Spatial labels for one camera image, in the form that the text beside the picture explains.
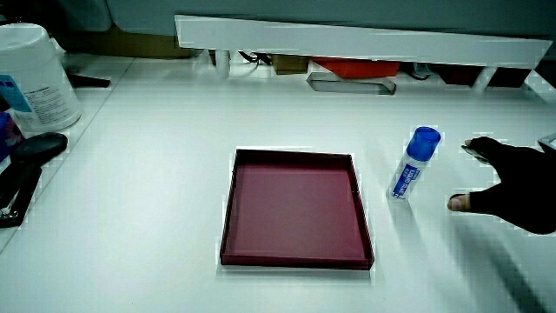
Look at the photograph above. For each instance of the brown cardboard box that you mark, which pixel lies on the brown cardboard box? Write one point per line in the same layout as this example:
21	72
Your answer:
126	43

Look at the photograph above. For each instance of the blue capped glue bottle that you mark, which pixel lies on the blue capped glue bottle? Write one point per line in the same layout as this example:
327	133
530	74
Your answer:
409	174

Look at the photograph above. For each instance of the blue purple packet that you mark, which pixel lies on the blue purple packet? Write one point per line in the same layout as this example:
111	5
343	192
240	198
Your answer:
8	135

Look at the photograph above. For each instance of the orange box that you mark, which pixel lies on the orange box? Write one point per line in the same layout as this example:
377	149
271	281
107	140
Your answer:
356	68

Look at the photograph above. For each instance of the black oval device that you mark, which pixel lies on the black oval device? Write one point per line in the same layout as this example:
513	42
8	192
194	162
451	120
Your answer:
41	147

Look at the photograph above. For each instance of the white desk shelf riser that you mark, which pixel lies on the white desk shelf riser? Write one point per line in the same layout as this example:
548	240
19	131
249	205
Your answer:
347	41

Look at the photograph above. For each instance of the dark red box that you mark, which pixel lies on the dark red box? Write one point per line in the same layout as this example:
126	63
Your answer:
460	74

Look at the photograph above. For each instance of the person's right hand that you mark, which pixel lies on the person's right hand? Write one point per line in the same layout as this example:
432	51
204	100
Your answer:
521	191

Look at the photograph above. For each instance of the black flat tool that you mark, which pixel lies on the black flat tool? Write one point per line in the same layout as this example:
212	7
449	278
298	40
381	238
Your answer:
19	191

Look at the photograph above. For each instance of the white desk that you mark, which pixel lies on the white desk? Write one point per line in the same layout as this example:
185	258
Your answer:
174	182

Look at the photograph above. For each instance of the black flat object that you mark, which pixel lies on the black flat object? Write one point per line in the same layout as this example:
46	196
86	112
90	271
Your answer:
89	81

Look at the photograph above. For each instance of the white plastic tub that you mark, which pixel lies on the white plastic tub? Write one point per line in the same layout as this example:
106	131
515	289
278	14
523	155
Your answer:
32	78

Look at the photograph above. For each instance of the brown small box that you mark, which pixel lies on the brown small box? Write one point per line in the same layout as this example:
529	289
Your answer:
290	64

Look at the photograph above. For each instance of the maroon shallow tray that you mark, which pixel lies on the maroon shallow tray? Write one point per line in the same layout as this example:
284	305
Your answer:
295	213

